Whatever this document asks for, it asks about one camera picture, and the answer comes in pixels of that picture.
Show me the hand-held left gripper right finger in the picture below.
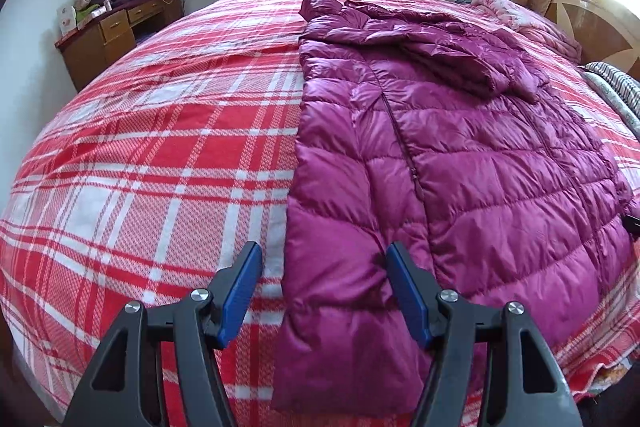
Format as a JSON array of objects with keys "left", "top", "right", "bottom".
[{"left": 385, "top": 241, "right": 583, "bottom": 427}]

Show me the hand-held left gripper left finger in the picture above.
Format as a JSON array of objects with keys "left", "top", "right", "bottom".
[{"left": 65, "top": 241, "right": 264, "bottom": 427}]

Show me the purple puffer jacket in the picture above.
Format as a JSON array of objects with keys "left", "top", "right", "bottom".
[{"left": 270, "top": 0, "right": 640, "bottom": 418}]

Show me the grey floral pillow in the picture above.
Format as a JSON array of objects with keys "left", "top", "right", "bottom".
[{"left": 580, "top": 69, "right": 640, "bottom": 135}]

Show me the striped pillow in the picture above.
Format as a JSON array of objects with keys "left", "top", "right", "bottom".
[{"left": 582, "top": 61, "right": 640, "bottom": 118}]

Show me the bed with red plaid sheet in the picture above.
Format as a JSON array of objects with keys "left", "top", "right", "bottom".
[{"left": 0, "top": 0, "right": 640, "bottom": 427}]

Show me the wooden bed headboard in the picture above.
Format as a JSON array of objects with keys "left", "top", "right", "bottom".
[{"left": 545, "top": 0, "right": 640, "bottom": 80}]

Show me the pink folded blanket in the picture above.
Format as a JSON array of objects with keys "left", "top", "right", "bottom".
[{"left": 470, "top": 0, "right": 583, "bottom": 62}]

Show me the wooden desk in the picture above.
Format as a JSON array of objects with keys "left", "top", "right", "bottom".
[{"left": 56, "top": 0, "right": 186, "bottom": 92}]

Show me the white printed bag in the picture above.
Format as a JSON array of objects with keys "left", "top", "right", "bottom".
[{"left": 56, "top": 2, "right": 78, "bottom": 32}]

